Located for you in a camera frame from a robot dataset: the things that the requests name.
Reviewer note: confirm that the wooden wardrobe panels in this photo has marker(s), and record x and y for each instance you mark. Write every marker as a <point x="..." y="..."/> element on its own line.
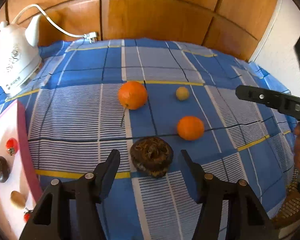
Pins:
<point x="233" y="27"/>

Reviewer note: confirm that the white tray with pink rim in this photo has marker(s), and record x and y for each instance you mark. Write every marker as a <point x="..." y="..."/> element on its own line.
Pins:
<point x="19" y="186"/>

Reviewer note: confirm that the wicker basket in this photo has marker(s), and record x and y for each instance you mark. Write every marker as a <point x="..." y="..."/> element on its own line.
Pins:
<point x="289" y="211"/>

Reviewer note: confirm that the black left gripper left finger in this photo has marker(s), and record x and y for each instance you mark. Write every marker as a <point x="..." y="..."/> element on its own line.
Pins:
<point x="68" y="210"/>

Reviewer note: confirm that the orange mandarin with stem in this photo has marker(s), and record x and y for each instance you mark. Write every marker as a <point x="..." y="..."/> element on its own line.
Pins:
<point x="132" y="95"/>

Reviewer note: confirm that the small red tomato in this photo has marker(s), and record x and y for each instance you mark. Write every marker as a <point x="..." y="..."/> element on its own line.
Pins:
<point x="12" y="146"/>

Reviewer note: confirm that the white ceramic electric kettle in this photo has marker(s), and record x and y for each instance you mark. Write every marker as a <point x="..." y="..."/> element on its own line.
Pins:
<point x="19" y="55"/>

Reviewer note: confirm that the blue plaid tablecloth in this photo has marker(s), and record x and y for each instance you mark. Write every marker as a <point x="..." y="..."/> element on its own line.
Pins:
<point x="75" y="118"/>

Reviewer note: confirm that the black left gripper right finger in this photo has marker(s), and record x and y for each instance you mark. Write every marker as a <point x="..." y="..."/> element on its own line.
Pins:
<point x="246" y="219"/>

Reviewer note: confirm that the small yellow-green longan fruit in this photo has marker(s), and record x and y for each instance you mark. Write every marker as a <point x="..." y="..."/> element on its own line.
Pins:
<point x="182" y="93"/>

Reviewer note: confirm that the dark brown passion fruit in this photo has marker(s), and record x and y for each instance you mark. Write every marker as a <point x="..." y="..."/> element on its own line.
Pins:
<point x="4" y="170"/>
<point x="152" y="156"/>

